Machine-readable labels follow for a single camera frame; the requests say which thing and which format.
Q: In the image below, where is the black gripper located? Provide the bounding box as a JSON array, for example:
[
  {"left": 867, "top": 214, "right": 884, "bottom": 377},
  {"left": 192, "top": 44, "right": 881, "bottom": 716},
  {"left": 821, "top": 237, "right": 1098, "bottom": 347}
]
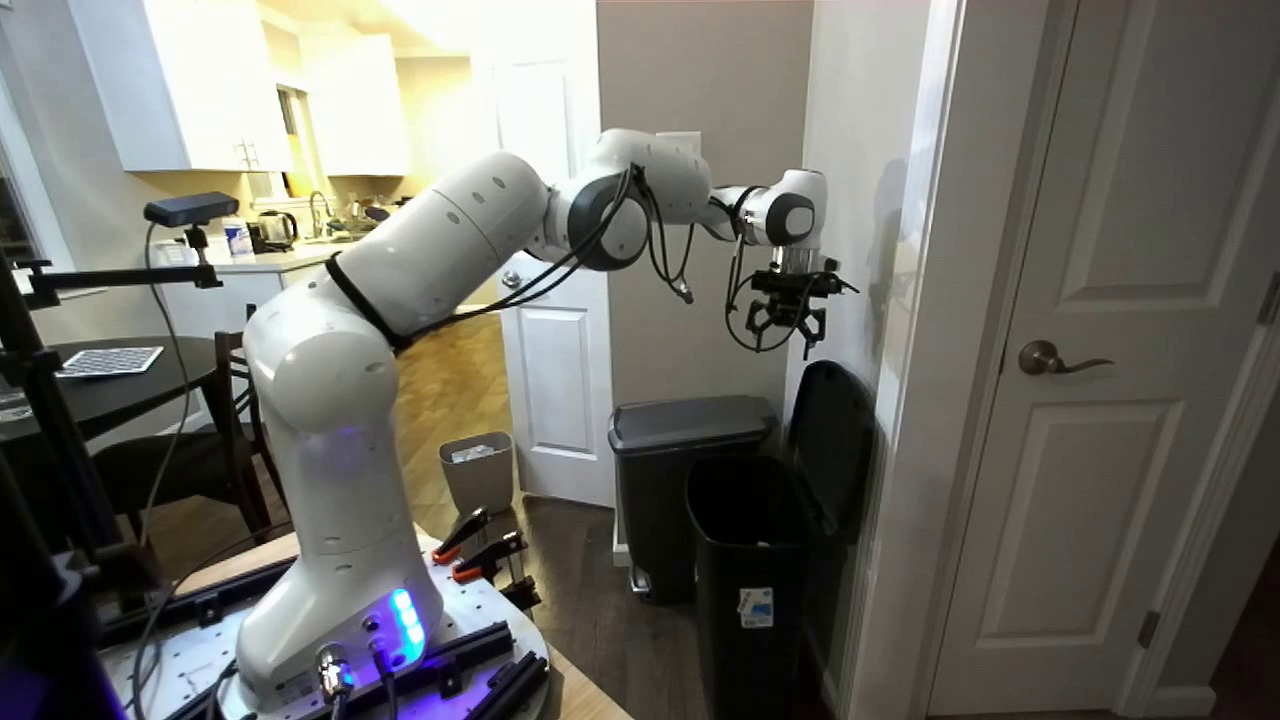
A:
[{"left": 746, "top": 260, "right": 836, "bottom": 356}]

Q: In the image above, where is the perforated robot base platform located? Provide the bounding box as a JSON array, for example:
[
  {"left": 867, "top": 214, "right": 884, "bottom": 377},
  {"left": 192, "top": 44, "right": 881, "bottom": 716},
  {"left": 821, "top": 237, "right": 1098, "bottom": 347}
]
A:
[{"left": 95, "top": 529, "right": 569, "bottom": 720}]

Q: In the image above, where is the black bin lid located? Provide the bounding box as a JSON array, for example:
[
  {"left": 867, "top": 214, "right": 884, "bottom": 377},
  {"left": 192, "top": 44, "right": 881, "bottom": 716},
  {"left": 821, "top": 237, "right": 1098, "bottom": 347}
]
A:
[{"left": 779, "top": 356, "right": 881, "bottom": 633}]

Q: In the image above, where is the grey step bin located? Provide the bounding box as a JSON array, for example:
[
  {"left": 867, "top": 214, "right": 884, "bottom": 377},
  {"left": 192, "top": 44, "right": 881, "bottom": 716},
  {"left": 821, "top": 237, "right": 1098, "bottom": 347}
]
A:
[{"left": 606, "top": 391, "right": 786, "bottom": 610}]

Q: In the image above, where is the black plastic bin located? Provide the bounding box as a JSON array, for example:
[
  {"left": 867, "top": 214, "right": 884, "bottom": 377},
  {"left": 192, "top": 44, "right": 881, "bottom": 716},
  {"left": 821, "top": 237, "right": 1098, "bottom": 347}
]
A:
[{"left": 684, "top": 455, "right": 840, "bottom": 720}]

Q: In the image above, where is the narrow white door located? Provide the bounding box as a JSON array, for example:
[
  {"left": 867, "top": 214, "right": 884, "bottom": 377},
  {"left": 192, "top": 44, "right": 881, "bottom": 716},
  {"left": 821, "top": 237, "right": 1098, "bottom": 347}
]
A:
[{"left": 496, "top": 57, "right": 622, "bottom": 514}]

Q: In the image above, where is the small grey waste basket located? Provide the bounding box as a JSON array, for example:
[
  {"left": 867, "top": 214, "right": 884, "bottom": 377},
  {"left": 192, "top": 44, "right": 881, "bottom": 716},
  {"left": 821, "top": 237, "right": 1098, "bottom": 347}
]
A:
[{"left": 436, "top": 429, "right": 520, "bottom": 523}]

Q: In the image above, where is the white panelled door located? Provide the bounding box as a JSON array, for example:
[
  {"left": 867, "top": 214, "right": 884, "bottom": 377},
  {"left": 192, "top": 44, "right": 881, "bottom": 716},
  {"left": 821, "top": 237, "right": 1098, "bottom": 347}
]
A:
[{"left": 926, "top": 0, "right": 1280, "bottom": 720}]

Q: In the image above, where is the red black spring clamp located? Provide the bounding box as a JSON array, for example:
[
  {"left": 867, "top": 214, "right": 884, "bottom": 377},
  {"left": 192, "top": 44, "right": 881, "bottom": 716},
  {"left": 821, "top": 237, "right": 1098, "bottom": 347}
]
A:
[
  {"left": 427, "top": 505, "right": 501, "bottom": 568},
  {"left": 448, "top": 529, "right": 534, "bottom": 588}
]

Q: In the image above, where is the white upper cabinet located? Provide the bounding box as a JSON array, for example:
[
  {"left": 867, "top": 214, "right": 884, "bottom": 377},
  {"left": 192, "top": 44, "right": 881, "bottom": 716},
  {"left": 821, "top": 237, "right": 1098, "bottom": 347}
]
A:
[
  {"left": 297, "top": 25, "right": 415, "bottom": 182},
  {"left": 65, "top": 0, "right": 294, "bottom": 182}
]

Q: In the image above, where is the black kettle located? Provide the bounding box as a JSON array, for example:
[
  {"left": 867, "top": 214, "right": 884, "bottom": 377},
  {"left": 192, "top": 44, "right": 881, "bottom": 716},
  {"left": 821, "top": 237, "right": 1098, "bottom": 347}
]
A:
[{"left": 249, "top": 203, "right": 304, "bottom": 256}]

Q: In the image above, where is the grey tablet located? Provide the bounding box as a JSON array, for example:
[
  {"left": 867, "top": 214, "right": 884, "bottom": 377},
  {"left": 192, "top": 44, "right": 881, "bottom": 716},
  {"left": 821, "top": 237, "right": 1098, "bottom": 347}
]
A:
[{"left": 57, "top": 344, "right": 168, "bottom": 386}]

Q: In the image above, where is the dark round table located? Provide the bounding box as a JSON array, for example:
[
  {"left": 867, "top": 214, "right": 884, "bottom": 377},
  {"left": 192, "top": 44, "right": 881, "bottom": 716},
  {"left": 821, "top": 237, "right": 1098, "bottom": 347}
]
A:
[{"left": 0, "top": 332, "right": 225, "bottom": 448}]

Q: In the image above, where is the black stand pole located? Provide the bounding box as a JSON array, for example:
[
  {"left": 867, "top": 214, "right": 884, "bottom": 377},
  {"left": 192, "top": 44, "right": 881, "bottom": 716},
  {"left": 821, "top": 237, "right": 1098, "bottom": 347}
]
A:
[{"left": 0, "top": 266, "right": 129, "bottom": 572}]

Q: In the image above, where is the white wall switch plate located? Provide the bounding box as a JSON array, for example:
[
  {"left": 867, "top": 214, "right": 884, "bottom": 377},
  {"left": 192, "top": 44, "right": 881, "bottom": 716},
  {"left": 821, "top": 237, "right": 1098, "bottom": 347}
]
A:
[{"left": 648, "top": 126, "right": 709, "bottom": 166}]

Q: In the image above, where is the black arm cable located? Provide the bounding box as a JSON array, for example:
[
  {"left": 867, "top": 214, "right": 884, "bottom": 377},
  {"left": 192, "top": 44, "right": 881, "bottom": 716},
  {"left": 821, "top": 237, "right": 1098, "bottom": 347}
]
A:
[{"left": 324, "top": 166, "right": 702, "bottom": 356}]

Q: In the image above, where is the bronze lever door handle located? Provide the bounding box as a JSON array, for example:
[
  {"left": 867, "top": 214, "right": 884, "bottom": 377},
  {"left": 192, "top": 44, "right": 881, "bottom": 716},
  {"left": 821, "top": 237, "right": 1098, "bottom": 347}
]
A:
[{"left": 1016, "top": 336, "right": 1119, "bottom": 386}]

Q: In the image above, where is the small photo frame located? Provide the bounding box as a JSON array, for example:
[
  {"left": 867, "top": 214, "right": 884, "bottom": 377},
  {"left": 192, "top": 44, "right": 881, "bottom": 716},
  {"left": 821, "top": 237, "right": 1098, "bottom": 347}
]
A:
[{"left": 217, "top": 217, "right": 259, "bottom": 266}]

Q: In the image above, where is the black camera on stand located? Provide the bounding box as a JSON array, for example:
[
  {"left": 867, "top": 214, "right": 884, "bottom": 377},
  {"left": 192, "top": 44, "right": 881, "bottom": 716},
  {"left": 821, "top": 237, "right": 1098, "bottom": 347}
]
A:
[{"left": 141, "top": 188, "right": 245, "bottom": 231}]

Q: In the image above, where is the grey camera cable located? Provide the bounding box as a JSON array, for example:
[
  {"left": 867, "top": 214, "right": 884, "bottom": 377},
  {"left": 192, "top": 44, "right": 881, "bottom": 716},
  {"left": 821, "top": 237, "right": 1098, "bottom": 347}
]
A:
[{"left": 123, "top": 222, "right": 200, "bottom": 643}]

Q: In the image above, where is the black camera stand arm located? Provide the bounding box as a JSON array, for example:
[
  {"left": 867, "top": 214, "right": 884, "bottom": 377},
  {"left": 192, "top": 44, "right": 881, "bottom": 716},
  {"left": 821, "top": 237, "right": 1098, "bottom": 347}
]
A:
[{"left": 15, "top": 224, "right": 227, "bottom": 311}]

